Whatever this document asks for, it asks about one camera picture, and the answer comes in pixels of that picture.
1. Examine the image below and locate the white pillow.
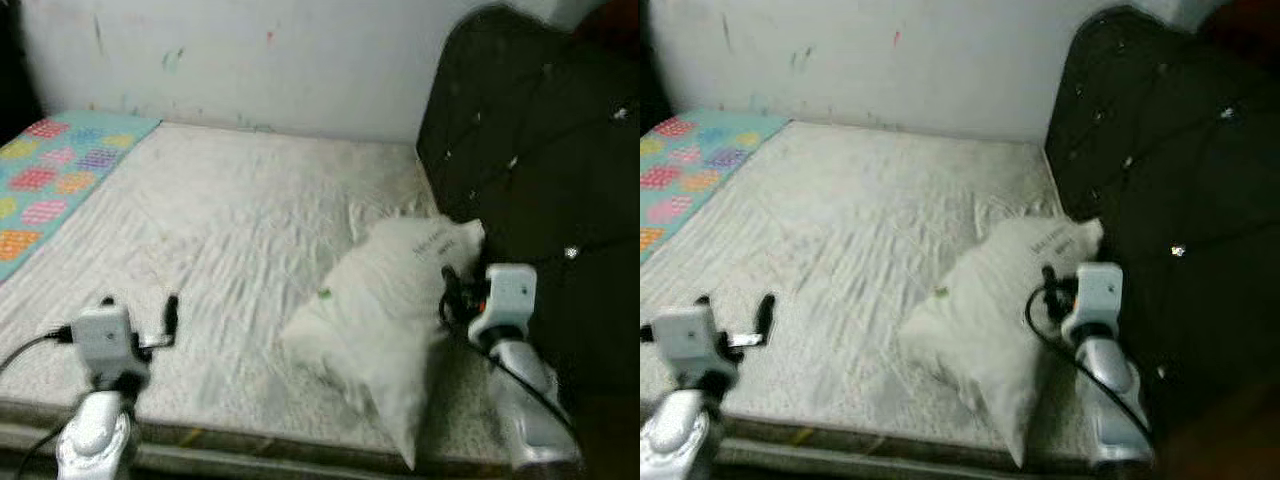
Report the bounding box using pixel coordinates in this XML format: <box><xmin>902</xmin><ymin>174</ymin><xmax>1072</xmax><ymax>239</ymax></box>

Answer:
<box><xmin>898</xmin><ymin>215</ymin><xmax>1104</xmax><ymax>469</ymax></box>
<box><xmin>280</xmin><ymin>215</ymin><xmax>488</xmax><ymax>471</ymax></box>

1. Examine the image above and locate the grey patterned mattress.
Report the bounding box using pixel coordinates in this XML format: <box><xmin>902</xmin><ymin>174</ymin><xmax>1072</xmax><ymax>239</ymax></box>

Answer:
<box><xmin>0</xmin><ymin>120</ymin><xmax>521</xmax><ymax>480</ymax></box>
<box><xmin>640</xmin><ymin>120</ymin><xmax>1141</xmax><ymax>480</ymax></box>

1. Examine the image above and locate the teal patterned blanket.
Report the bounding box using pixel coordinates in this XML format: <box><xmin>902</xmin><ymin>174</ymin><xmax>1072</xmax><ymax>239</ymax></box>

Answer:
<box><xmin>640</xmin><ymin>108</ymin><xmax>791</xmax><ymax>263</ymax></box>
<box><xmin>0</xmin><ymin>110</ymin><xmax>161</xmax><ymax>283</ymax></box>

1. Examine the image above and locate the black tufted headboard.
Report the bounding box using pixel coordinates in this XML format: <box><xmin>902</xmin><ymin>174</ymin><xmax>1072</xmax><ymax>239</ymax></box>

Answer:
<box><xmin>1043</xmin><ymin>5</ymin><xmax>1280</xmax><ymax>421</ymax></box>
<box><xmin>415</xmin><ymin>5</ymin><xmax>641</xmax><ymax>401</ymax></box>

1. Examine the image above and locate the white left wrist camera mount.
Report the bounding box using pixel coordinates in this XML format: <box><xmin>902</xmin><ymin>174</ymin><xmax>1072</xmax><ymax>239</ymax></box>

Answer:
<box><xmin>72</xmin><ymin>305</ymin><xmax>136</xmax><ymax>369</ymax></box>
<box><xmin>650</xmin><ymin>305</ymin><xmax>736</xmax><ymax>376</ymax></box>

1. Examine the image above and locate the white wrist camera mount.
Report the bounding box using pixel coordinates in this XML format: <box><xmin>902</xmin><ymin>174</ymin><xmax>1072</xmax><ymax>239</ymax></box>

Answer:
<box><xmin>468</xmin><ymin>263</ymin><xmax>538</xmax><ymax>343</ymax></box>
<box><xmin>650</xmin><ymin>305</ymin><xmax>736</xmax><ymax>376</ymax></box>
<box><xmin>1060</xmin><ymin>263</ymin><xmax>1123</xmax><ymax>341</ymax></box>
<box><xmin>72</xmin><ymin>305</ymin><xmax>136</xmax><ymax>369</ymax></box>

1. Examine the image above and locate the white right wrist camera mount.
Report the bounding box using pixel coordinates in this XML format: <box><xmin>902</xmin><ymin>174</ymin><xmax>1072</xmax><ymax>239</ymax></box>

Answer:
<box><xmin>1060</xmin><ymin>263</ymin><xmax>1123</xmax><ymax>341</ymax></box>
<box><xmin>468</xmin><ymin>263</ymin><xmax>538</xmax><ymax>343</ymax></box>

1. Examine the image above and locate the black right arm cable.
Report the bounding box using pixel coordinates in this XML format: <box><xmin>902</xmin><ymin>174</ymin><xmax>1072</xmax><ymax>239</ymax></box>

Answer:
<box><xmin>438</xmin><ymin>290</ymin><xmax>581</xmax><ymax>441</ymax></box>
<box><xmin>1025</xmin><ymin>285</ymin><xmax>1151</xmax><ymax>441</ymax></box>

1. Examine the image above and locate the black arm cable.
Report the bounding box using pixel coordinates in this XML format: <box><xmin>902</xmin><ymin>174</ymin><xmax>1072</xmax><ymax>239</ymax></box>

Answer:
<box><xmin>1025</xmin><ymin>285</ymin><xmax>1151</xmax><ymax>441</ymax></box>
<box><xmin>438</xmin><ymin>290</ymin><xmax>581</xmax><ymax>441</ymax></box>
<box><xmin>0</xmin><ymin>325</ymin><xmax>79</xmax><ymax>480</ymax></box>

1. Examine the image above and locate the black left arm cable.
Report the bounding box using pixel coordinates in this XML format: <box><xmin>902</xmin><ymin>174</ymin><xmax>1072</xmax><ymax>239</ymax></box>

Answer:
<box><xmin>0</xmin><ymin>325</ymin><xmax>79</xmax><ymax>480</ymax></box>

